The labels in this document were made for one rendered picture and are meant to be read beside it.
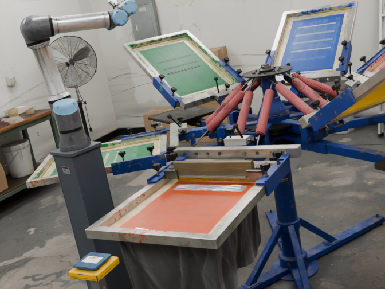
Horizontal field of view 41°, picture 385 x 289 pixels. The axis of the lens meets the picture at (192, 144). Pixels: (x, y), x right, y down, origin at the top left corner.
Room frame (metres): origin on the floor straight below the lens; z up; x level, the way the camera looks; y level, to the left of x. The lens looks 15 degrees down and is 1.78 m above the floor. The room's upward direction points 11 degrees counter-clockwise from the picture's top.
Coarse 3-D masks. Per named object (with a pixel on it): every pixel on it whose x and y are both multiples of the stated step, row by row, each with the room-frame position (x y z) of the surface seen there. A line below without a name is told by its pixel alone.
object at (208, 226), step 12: (204, 192) 2.16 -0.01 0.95; (216, 192) 2.14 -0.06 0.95; (228, 192) 2.11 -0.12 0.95; (240, 192) 2.08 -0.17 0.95; (228, 204) 1.98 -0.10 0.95; (216, 216) 1.88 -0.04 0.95; (168, 228) 1.85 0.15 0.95; (180, 228) 1.83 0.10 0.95; (192, 228) 1.81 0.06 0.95; (204, 228) 1.79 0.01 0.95
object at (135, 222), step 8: (176, 184) 2.34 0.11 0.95; (200, 184) 2.28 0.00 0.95; (208, 184) 2.26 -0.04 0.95; (168, 192) 2.25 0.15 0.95; (176, 192) 2.23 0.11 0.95; (184, 192) 2.21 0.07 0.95; (192, 192) 2.19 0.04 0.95; (200, 192) 2.17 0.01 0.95; (160, 200) 2.16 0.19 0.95; (144, 208) 2.10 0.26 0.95; (152, 208) 2.09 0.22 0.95; (136, 216) 2.03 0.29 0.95; (128, 224) 1.96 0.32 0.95; (136, 224) 1.94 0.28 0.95; (144, 224) 1.93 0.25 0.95; (152, 224) 1.91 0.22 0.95; (160, 224) 1.90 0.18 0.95
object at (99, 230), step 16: (144, 192) 2.22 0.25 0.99; (256, 192) 1.96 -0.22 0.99; (128, 208) 2.10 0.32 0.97; (240, 208) 1.83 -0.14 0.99; (96, 224) 1.94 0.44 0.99; (224, 224) 1.71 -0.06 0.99; (128, 240) 1.80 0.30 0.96; (144, 240) 1.76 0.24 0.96; (160, 240) 1.72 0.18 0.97; (176, 240) 1.69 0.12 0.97; (192, 240) 1.65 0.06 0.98; (208, 240) 1.62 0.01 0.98; (224, 240) 1.66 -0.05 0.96
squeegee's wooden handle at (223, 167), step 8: (224, 160) 2.24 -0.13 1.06; (232, 160) 2.22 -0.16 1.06; (240, 160) 2.20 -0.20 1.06; (248, 160) 2.18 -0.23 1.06; (176, 168) 2.35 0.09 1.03; (184, 168) 2.33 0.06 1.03; (192, 168) 2.30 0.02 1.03; (200, 168) 2.28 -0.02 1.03; (208, 168) 2.26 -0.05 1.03; (216, 168) 2.24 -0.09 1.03; (224, 168) 2.22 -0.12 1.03; (232, 168) 2.20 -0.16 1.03; (240, 168) 2.18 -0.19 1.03; (248, 168) 2.16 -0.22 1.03
